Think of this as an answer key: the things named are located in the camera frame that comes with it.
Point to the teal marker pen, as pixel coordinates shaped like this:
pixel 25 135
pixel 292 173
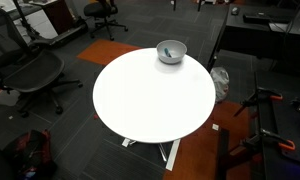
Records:
pixel 167 52

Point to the grey round bowl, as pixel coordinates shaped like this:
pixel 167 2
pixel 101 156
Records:
pixel 176 57

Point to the white table base legs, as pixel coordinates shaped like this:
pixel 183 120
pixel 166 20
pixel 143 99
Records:
pixel 173 155

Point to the translucent plastic bag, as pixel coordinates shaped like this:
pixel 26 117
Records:
pixel 220 83

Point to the small white paper scrap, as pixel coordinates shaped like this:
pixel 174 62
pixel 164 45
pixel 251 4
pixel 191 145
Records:
pixel 215 127

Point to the black swivel office chair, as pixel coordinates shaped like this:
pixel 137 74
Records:
pixel 100 10

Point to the black electric scooter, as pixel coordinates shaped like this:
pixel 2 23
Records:
pixel 63 35

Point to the dark grey desk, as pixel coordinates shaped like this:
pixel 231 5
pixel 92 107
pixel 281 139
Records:
pixel 250 33

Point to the grey computer mouse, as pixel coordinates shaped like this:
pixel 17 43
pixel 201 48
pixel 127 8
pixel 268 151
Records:
pixel 235 10

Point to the dark brown cabinet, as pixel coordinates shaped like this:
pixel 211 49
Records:
pixel 60 15

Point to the black mesh office chair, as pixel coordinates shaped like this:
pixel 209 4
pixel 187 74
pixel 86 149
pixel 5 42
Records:
pixel 33 73

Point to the white cabinet desk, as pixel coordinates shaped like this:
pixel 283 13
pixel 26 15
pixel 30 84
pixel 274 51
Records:
pixel 43 25

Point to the black desk keyboard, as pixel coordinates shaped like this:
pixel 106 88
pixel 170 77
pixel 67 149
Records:
pixel 256 17

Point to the red black backpack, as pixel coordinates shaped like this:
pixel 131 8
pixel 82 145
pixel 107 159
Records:
pixel 33 150

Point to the black work table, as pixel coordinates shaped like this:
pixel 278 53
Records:
pixel 286 126

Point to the tiny white floor scrap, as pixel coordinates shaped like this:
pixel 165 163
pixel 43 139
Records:
pixel 10 117

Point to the white plastic floor object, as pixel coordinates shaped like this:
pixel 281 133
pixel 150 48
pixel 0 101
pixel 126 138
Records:
pixel 3 99

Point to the black stand post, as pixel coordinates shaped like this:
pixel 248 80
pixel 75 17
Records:
pixel 222 150

